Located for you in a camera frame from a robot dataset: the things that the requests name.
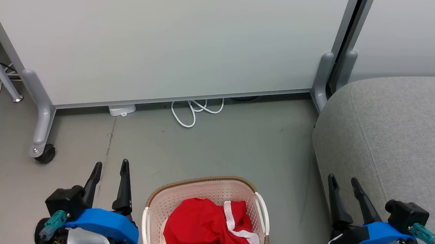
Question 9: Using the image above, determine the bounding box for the grey board leg with caster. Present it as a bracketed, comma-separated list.
[16, 68, 59, 160]

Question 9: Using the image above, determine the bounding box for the coiled white cable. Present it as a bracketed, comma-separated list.
[169, 94, 226, 131]

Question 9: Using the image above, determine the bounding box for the white power adapter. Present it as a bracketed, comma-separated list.
[107, 102, 137, 119]

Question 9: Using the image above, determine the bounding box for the white woven-rim laundry basket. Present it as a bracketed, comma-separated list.
[140, 170, 274, 244]

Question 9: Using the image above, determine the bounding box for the large white partition board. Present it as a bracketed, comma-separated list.
[0, 0, 351, 129]

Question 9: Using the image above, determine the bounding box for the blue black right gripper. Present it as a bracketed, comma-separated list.
[323, 174, 420, 244]

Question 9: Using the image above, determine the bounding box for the red garment with white lining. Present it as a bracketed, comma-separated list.
[162, 196, 235, 244]

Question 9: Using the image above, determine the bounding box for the grey board foot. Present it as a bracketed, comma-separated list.
[309, 51, 336, 115]
[335, 49, 359, 95]

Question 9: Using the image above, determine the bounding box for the grey fabric sofa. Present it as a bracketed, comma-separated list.
[304, 66, 435, 244]

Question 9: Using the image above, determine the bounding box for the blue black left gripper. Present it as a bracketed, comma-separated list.
[63, 155, 145, 244]

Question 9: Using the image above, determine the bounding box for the black caster wheel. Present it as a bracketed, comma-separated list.
[34, 143, 57, 165]

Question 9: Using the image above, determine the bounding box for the narrow white partition board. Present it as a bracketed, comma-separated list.
[347, 0, 435, 90]

